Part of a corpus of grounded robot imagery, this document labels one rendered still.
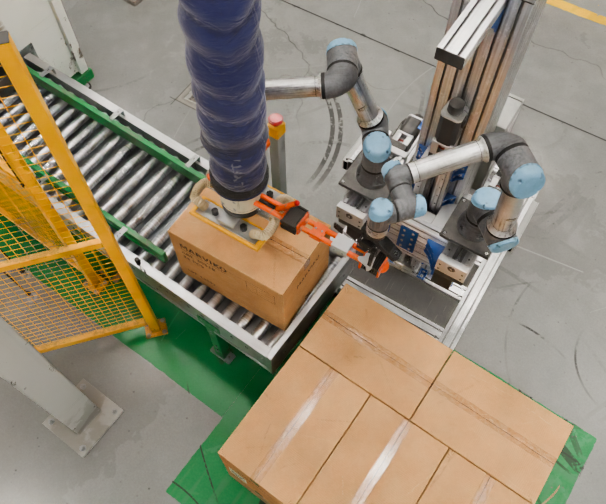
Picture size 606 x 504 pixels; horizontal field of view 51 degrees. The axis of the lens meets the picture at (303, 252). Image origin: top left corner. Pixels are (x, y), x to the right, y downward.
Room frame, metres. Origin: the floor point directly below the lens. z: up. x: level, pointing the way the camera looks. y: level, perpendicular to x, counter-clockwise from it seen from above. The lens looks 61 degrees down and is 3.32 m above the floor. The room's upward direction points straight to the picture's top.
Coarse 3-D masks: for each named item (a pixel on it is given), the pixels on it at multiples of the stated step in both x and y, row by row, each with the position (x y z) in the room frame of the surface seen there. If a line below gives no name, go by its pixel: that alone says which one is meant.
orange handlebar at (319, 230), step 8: (208, 176) 1.48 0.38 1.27; (272, 200) 1.37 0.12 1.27; (264, 208) 1.33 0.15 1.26; (312, 224) 1.26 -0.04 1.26; (320, 224) 1.26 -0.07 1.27; (304, 232) 1.23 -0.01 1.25; (312, 232) 1.22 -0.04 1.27; (320, 232) 1.22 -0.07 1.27; (328, 232) 1.22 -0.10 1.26; (320, 240) 1.19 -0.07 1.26; (328, 240) 1.19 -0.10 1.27; (352, 256) 1.12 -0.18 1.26
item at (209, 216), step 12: (216, 204) 1.43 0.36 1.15; (204, 216) 1.36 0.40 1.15; (216, 216) 1.36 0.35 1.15; (216, 228) 1.31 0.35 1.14; (228, 228) 1.31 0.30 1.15; (240, 228) 1.30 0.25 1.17; (252, 228) 1.31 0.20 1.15; (240, 240) 1.26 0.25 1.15; (252, 240) 1.25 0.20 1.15; (264, 240) 1.26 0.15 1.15
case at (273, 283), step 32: (192, 224) 1.45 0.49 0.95; (256, 224) 1.45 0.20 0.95; (192, 256) 1.36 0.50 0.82; (224, 256) 1.29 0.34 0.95; (256, 256) 1.29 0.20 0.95; (288, 256) 1.29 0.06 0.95; (320, 256) 1.37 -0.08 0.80; (224, 288) 1.28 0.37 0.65; (256, 288) 1.18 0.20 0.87; (288, 288) 1.14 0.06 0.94; (288, 320) 1.13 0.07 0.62
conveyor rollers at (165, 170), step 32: (32, 128) 2.33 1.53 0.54; (64, 128) 2.33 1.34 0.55; (96, 128) 2.35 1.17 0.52; (32, 160) 2.11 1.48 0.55; (96, 160) 2.11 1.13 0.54; (128, 160) 2.11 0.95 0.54; (96, 192) 1.89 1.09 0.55; (128, 192) 1.91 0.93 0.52; (160, 192) 1.89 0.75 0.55; (128, 224) 1.70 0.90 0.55
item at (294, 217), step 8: (296, 208) 1.33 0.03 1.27; (304, 208) 1.32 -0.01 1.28; (280, 216) 1.28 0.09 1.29; (288, 216) 1.29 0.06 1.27; (296, 216) 1.29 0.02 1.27; (304, 216) 1.28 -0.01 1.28; (280, 224) 1.28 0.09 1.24; (288, 224) 1.25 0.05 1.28; (296, 224) 1.25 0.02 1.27; (304, 224) 1.27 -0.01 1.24; (296, 232) 1.24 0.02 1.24
